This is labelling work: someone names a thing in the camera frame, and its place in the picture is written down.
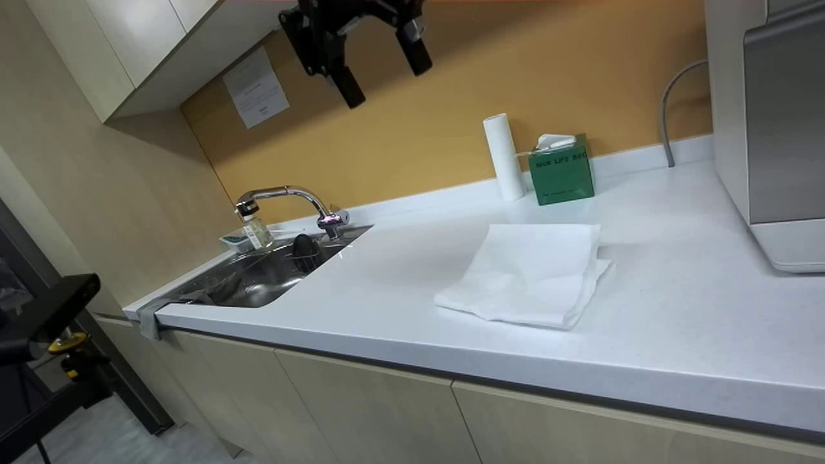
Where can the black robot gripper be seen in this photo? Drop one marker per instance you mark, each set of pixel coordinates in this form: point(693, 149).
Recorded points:
point(318, 29)

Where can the white cloth towel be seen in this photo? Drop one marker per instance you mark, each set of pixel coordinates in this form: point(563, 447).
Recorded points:
point(528, 272)

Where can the chrome kitchen faucet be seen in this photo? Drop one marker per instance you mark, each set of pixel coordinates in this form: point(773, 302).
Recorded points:
point(296, 195)

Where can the white paper notice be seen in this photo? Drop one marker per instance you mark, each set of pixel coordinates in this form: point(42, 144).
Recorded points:
point(255, 87)

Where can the white paper towel roll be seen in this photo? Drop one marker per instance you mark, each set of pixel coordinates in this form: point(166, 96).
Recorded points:
point(504, 157)

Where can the white tissue in box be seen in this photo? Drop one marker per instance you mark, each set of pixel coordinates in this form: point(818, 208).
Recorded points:
point(554, 140)

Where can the black item in sink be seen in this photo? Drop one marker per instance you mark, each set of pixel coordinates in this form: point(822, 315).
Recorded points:
point(308, 248)

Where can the green tissue box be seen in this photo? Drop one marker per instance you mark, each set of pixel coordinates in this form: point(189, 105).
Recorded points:
point(563, 175)

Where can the stainless steel sink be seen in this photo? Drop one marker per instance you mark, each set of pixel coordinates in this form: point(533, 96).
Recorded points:
point(249, 274)

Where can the beige base cabinet door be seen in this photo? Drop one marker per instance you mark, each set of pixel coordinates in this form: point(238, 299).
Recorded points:
point(241, 403)
point(619, 433)
point(376, 412)

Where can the silver water dispenser machine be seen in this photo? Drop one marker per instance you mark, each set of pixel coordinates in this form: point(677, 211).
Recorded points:
point(777, 130)

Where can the yellow clamp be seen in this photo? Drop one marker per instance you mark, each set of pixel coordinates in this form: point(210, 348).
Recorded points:
point(67, 342)

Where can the black equipment cart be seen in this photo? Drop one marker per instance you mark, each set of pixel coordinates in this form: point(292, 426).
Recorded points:
point(42, 318)

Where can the cream wall cabinet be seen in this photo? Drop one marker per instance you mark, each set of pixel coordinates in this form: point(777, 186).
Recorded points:
point(129, 51)

